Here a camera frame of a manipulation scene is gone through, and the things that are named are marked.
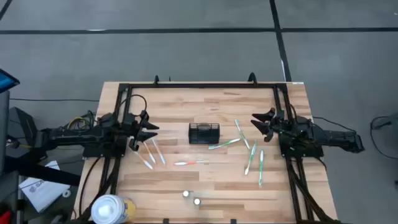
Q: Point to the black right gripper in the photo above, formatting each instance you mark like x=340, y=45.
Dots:
x=280, y=126

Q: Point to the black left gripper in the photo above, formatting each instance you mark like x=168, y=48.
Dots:
x=133, y=128

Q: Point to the orange and white toothbrush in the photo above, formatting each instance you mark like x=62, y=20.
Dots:
x=158, y=152
x=143, y=160
x=189, y=163
x=149, y=152

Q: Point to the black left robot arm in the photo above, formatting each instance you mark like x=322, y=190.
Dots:
x=77, y=135

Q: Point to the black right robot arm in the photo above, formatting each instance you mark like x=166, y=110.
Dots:
x=326, y=137

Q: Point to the black mesh toothbrush holder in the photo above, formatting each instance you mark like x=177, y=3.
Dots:
x=203, y=135

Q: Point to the blue mouthwash bottle white cap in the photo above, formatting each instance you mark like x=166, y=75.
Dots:
x=185, y=193
x=196, y=201

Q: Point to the black floor stand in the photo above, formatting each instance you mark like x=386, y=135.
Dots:
x=40, y=172

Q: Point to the white paper booklet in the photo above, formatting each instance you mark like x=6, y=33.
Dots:
x=42, y=189

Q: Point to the grey cabinet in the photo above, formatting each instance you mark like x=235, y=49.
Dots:
x=3, y=130

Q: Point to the blue screen device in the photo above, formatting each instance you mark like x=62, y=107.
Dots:
x=6, y=81

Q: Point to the red object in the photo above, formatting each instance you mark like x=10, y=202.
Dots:
x=3, y=217

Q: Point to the black aluminium rig frame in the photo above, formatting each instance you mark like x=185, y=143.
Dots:
x=202, y=85

